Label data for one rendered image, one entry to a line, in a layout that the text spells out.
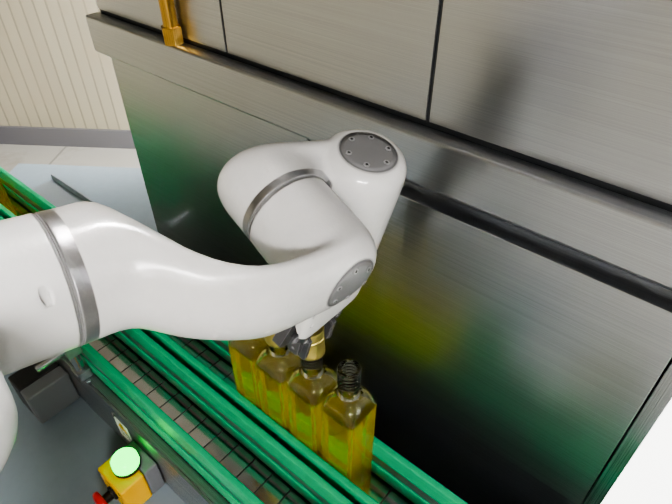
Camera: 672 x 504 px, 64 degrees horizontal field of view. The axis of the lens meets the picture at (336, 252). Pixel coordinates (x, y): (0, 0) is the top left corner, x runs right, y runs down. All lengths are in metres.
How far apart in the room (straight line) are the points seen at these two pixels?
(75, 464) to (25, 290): 0.84
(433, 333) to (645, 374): 0.25
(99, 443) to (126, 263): 0.84
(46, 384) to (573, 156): 0.97
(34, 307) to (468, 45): 0.42
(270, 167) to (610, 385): 0.42
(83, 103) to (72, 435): 2.71
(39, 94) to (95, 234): 3.44
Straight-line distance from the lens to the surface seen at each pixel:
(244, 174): 0.41
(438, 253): 0.63
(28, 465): 1.18
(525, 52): 0.53
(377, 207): 0.44
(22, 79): 3.77
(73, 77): 3.60
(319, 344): 0.66
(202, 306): 0.34
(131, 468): 0.99
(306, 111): 0.68
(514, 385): 0.70
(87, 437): 1.16
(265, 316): 0.35
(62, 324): 0.33
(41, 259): 0.33
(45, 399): 1.17
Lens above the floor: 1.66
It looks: 40 degrees down
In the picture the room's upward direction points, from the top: straight up
